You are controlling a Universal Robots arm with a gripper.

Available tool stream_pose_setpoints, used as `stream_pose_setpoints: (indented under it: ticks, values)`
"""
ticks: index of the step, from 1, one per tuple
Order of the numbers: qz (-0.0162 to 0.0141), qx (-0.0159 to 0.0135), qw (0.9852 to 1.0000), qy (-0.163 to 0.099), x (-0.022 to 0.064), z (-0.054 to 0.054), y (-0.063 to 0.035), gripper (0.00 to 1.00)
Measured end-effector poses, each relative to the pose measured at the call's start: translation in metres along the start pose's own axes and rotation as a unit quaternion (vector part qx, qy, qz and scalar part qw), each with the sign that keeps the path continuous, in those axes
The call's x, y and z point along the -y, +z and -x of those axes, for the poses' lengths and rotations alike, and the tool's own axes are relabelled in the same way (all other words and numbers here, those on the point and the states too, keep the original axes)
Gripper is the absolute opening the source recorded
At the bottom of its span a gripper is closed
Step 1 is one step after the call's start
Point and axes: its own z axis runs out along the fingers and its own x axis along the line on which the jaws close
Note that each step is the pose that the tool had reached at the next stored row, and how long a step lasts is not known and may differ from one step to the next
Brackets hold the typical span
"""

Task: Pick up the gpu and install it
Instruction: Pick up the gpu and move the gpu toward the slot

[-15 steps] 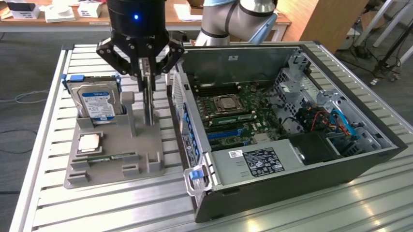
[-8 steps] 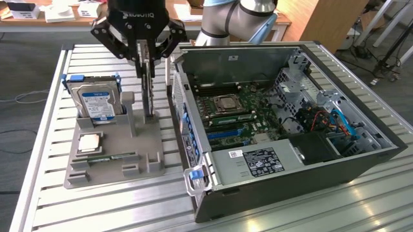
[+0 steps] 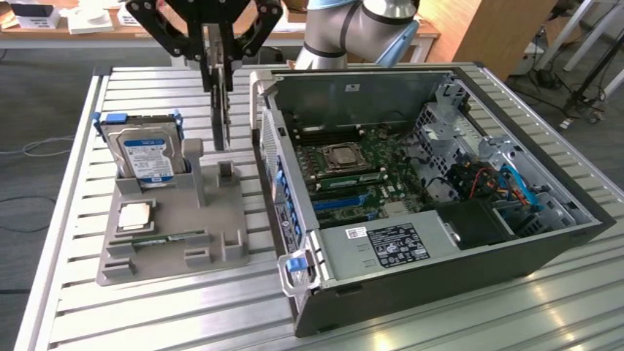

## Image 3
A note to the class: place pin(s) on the green low-profile graphics card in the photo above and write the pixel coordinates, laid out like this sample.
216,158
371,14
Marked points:
222,120

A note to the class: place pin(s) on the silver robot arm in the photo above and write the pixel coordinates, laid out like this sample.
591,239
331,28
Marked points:
327,29

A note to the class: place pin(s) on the white labelled box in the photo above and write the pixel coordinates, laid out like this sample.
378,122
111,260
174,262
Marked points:
128,17

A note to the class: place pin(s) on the white paper stack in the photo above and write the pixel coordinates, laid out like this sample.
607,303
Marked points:
295,22

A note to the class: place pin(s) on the wooden desk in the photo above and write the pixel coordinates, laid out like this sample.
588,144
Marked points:
59,36
292,36

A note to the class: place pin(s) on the small brown cardboard box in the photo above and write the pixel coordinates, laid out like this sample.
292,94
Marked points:
295,4

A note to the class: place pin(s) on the white round device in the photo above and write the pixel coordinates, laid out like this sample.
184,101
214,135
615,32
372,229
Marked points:
90,22

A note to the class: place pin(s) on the white box black insert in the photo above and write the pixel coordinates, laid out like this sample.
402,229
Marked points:
36,18

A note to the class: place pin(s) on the blue disk caddy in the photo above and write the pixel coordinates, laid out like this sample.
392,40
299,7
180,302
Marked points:
116,118

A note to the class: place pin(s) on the metal CPU socket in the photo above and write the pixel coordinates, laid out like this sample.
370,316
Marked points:
336,144

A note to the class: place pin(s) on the silver hard disk blue label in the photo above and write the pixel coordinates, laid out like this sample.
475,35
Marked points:
146,157

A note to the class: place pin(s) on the silver CPU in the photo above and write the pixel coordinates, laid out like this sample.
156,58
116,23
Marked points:
135,216
346,155

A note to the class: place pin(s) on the green motherboard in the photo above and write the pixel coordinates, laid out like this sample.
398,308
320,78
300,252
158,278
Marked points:
390,161

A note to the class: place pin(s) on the green RAM stick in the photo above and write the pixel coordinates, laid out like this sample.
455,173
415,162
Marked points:
348,181
156,240

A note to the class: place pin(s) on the wooden cabinet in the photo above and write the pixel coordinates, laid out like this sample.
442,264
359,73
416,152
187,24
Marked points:
487,29

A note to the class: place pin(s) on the black long expansion slot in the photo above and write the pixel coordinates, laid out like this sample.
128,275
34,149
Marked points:
336,194

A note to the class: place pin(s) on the blue expansion slot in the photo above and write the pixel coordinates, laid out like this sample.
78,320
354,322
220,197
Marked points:
342,204

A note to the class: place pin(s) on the grey parts rack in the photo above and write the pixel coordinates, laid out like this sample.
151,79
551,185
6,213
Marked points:
224,219

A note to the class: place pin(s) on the black rear label sticker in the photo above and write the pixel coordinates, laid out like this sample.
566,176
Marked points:
288,228

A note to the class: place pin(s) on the white floor device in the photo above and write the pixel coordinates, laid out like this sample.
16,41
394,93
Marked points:
536,58

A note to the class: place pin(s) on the silver chipset heatsink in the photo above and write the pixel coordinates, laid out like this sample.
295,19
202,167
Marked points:
396,209

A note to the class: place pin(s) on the metal disk bay cage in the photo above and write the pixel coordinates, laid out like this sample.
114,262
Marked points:
516,153

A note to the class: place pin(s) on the grey power supply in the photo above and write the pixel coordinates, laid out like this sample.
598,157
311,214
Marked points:
351,256

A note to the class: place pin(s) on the blue case latch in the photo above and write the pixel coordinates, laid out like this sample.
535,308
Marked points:
294,265

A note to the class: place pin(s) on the black tripod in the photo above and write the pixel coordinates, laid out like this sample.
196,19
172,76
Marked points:
583,95

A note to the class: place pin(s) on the black plastic shroud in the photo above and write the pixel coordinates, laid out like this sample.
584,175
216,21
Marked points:
472,226

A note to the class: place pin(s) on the black open PC case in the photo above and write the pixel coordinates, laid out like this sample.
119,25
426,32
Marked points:
439,292

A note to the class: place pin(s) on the white table frame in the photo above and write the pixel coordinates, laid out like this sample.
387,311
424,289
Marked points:
592,33

